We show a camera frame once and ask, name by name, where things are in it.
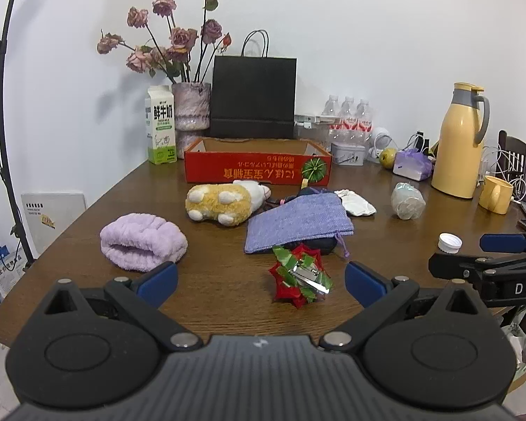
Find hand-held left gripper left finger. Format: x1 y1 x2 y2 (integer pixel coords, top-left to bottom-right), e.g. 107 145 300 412
44 261 203 352

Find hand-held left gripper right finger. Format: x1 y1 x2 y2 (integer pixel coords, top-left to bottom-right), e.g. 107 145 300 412
319 261 480 352

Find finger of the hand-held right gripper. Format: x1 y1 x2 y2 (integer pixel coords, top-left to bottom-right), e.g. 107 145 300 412
428 249 526 282
479 229 526 254

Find lavender fluffy towel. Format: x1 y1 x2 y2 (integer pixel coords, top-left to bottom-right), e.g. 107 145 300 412
100 213 188 272

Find iridescent plastic bag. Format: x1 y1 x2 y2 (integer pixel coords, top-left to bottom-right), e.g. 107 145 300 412
391 181 426 221

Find red green bow clip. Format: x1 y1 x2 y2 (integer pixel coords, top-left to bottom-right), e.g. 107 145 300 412
269 246 334 308

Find white cloth pouch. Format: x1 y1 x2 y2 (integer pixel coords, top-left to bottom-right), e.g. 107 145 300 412
334 188 376 217

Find purple knitted pouch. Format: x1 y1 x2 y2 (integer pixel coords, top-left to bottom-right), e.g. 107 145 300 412
244 193 355 259

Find yellow white plush toy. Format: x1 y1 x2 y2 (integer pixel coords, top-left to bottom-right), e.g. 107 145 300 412
185 180 272 227

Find red cardboard box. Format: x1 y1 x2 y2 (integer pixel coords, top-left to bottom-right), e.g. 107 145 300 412
184 137 333 184

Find white bottle cap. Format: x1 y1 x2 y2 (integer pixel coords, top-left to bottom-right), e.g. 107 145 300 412
437 233 464 254

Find yellow mug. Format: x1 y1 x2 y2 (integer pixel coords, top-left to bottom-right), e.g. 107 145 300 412
479 175 514 215

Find bin with plastic bag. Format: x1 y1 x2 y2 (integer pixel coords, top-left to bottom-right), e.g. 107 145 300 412
500 307 526 395

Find dark wooden chair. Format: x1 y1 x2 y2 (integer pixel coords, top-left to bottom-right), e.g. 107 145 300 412
497 130 526 185

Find yellow thermos jug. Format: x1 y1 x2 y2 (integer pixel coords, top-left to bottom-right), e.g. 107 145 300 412
430 82 491 199

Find purple tissue pack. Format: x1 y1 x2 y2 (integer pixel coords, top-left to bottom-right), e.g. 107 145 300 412
392 149 434 182

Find white flat panel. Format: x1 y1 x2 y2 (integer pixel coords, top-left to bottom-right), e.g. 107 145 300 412
21 192 88 259

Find pale printed tin box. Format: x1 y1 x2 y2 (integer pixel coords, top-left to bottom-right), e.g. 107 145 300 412
331 142 366 167

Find small white fan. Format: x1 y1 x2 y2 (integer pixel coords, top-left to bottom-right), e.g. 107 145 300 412
368 127 395 161

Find black light stand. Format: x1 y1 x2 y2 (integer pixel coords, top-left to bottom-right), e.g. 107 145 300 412
0 0 38 264

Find clear seed container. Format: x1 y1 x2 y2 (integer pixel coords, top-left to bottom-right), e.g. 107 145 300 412
295 120 331 152

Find white green milk carton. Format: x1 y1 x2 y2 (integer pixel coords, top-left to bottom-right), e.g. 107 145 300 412
146 85 177 165

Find blue packets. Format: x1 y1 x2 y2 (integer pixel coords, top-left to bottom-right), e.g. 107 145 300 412
0 246 27 312

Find clear water bottle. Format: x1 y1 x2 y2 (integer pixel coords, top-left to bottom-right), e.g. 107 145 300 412
355 99 374 143
339 95 358 143
323 94 343 141

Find purple mottled vase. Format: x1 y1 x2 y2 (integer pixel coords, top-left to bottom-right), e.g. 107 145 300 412
171 82 212 159

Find black paper bag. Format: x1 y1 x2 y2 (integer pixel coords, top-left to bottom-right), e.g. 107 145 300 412
209 30 298 139

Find dried pink rose bouquet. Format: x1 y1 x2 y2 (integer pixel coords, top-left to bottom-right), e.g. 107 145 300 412
97 0 234 85

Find white cables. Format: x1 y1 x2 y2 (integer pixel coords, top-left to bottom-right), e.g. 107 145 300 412
482 147 526 202

